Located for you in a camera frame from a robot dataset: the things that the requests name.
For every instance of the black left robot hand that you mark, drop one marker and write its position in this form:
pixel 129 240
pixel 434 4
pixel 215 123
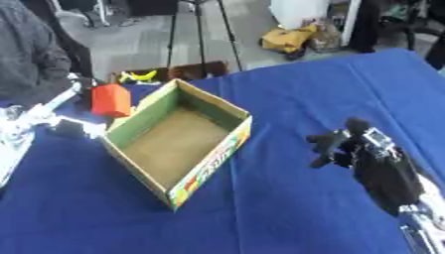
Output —
pixel 70 129

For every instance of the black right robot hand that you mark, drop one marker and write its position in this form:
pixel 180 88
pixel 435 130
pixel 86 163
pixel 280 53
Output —
pixel 382 172

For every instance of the red rectangular block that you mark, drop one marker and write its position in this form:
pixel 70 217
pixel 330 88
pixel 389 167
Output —
pixel 111 100

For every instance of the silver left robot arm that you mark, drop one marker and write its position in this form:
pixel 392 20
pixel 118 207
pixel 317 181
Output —
pixel 23 132

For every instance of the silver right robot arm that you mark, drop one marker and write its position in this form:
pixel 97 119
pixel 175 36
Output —
pixel 426 228

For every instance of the open cardboard box green inside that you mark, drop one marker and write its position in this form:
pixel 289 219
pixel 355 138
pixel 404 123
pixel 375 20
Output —
pixel 174 145

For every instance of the brown cardboard box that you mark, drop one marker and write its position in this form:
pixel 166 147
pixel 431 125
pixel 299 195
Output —
pixel 194 71

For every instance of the yellow green toy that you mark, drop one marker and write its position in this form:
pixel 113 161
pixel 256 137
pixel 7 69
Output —
pixel 139 77

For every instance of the person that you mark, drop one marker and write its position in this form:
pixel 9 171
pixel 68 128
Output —
pixel 29 53

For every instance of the brown patterned bag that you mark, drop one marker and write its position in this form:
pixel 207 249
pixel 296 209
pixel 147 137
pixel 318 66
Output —
pixel 325 35

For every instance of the black tripod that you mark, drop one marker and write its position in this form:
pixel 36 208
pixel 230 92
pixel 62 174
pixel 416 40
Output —
pixel 200 36

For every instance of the white cylindrical bin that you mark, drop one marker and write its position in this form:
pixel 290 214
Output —
pixel 298 11

